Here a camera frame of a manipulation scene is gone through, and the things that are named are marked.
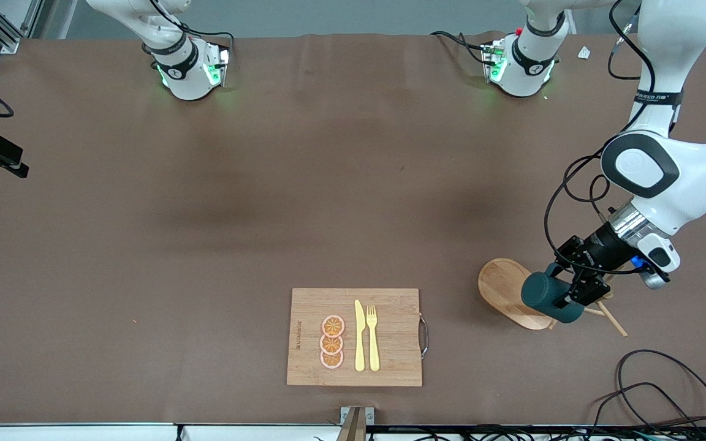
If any yellow plastic knife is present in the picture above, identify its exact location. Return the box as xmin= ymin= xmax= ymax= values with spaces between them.
xmin=354 ymin=300 xmax=366 ymax=372

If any dark teal ribbed cup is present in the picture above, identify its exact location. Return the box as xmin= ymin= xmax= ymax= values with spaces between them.
xmin=521 ymin=263 xmax=586 ymax=324

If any wooden mug tree stand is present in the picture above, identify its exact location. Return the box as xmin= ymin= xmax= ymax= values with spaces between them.
xmin=477 ymin=258 xmax=628 ymax=338

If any black left base cable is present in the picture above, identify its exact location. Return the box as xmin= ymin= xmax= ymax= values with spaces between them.
xmin=430 ymin=31 xmax=492 ymax=67

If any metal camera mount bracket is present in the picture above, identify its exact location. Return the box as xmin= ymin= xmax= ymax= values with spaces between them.
xmin=336 ymin=406 xmax=375 ymax=441

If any bamboo cutting board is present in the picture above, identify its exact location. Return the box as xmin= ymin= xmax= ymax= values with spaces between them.
xmin=286 ymin=288 xmax=429 ymax=388

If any brown table mat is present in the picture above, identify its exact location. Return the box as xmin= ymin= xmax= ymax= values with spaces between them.
xmin=0 ymin=32 xmax=706 ymax=426

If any black floor cable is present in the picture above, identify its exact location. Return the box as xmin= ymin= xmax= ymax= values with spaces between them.
xmin=589 ymin=382 xmax=706 ymax=441
xmin=617 ymin=349 xmax=706 ymax=432

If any yellow plastic fork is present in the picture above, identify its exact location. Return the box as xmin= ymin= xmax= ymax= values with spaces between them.
xmin=366 ymin=305 xmax=381 ymax=372

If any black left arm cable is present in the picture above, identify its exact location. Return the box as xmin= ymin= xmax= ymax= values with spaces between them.
xmin=543 ymin=0 xmax=657 ymax=274

